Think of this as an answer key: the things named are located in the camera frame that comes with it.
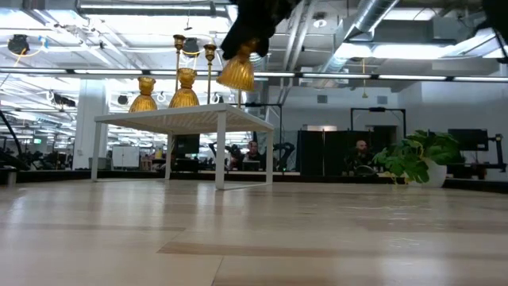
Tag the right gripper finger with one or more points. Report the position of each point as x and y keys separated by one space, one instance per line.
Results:
x=232 y=43
x=266 y=39

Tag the brass candlestick holder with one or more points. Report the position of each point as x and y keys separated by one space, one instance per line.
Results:
x=179 y=41
x=209 y=51
x=239 y=99

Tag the amber glass candle holder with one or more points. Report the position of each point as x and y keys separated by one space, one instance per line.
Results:
x=238 y=77
x=143 y=103
x=184 y=97

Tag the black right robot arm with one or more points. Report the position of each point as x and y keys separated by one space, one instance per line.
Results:
x=498 y=24

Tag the black ceiling spotlight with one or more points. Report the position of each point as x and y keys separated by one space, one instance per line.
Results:
x=193 y=45
x=18 y=43

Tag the white perforated metal riser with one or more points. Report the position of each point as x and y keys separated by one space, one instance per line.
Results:
x=186 y=117

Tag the person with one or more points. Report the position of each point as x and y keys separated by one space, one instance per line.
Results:
x=253 y=153
x=361 y=153

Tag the black partition panel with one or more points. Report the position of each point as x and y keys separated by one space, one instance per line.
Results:
x=313 y=153

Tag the white cabinet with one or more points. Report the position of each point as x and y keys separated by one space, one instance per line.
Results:
x=125 y=156

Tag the green potted plant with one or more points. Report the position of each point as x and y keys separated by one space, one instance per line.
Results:
x=416 y=159

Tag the black monitor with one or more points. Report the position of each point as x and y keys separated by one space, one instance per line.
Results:
x=468 y=139

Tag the silver ventilation duct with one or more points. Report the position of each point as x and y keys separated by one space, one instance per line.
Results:
x=373 y=16

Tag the black aluminium table frame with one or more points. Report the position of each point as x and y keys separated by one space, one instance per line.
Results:
x=59 y=175

